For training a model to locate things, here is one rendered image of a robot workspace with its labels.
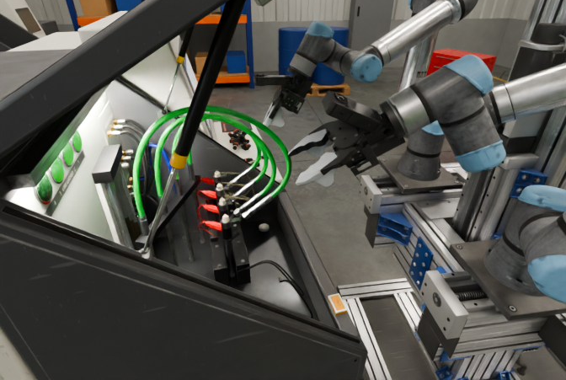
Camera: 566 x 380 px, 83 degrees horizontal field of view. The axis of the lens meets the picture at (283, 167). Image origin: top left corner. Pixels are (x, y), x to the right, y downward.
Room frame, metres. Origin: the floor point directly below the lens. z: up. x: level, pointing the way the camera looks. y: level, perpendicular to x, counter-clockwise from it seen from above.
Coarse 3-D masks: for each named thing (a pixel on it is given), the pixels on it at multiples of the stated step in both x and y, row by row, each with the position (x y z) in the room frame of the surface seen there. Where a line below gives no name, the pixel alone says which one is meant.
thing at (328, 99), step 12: (324, 96) 0.53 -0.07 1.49; (336, 96) 0.51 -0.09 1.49; (324, 108) 0.51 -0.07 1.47; (336, 108) 0.50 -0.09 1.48; (348, 108) 0.50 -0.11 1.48; (360, 108) 0.53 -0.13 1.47; (348, 120) 0.50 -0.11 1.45; (360, 120) 0.51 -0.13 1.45; (372, 120) 0.51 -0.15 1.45; (372, 132) 0.52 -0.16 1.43
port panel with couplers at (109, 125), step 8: (104, 112) 0.83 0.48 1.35; (112, 112) 0.90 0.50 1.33; (104, 120) 0.80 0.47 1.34; (112, 120) 0.87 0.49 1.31; (120, 120) 0.88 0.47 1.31; (104, 128) 0.79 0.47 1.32; (112, 128) 0.84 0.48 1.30; (120, 128) 0.84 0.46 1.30; (104, 136) 0.78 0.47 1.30; (112, 136) 0.80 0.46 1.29; (112, 144) 0.81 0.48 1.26; (120, 144) 0.89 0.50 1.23; (128, 152) 0.88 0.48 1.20; (120, 160) 0.84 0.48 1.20; (128, 160) 0.84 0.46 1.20; (128, 176) 0.88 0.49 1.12; (128, 184) 0.86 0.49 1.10
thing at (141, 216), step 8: (176, 112) 0.65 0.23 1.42; (184, 112) 0.66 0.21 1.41; (216, 112) 0.68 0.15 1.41; (224, 112) 0.68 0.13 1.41; (232, 112) 0.68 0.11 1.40; (240, 112) 0.69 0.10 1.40; (160, 120) 0.64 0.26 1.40; (248, 120) 0.69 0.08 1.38; (256, 120) 0.70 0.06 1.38; (152, 128) 0.64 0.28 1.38; (264, 128) 0.70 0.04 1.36; (144, 136) 0.63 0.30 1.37; (272, 136) 0.71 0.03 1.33; (144, 144) 0.63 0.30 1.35; (280, 144) 0.71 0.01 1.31; (136, 152) 0.63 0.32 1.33; (288, 152) 0.72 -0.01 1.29; (136, 160) 0.63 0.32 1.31; (288, 160) 0.72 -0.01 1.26; (136, 168) 0.62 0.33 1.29; (288, 168) 0.72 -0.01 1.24; (136, 176) 0.62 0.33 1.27; (288, 176) 0.72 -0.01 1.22; (136, 184) 0.62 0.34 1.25; (280, 184) 0.72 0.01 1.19; (136, 192) 0.62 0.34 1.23; (272, 192) 0.71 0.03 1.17; (136, 200) 0.62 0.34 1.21; (136, 208) 0.62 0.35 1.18; (144, 216) 0.62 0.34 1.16
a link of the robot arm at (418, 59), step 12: (408, 0) 1.23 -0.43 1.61; (420, 0) 1.17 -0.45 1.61; (432, 0) 1.13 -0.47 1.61; (432, 36) 1.15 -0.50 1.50; (420, 48) 1.15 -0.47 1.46; (432, 48) 1.16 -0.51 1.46; (408, 60) 1.17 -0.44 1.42; (420, 60) 1.15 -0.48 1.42; (408, 72) 1.16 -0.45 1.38; (420, 72) 1.15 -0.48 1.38; (408, 84) 1.15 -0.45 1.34
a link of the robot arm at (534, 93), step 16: (560, 64) 0.60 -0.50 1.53; (528, 80) 0.59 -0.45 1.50; (544, 80) 0.58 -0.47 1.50; (560, 80) 0.56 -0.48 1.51; (496, 96) 0.60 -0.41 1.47; (512, 96) 0.59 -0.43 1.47; (528, 96) 0.57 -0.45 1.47; (544, 96) 0.56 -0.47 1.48; (560, 96) 0.55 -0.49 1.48; (496, 112) 0.59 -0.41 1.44; (512, 112) 0.58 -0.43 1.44; (528, 112) 0.57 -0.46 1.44
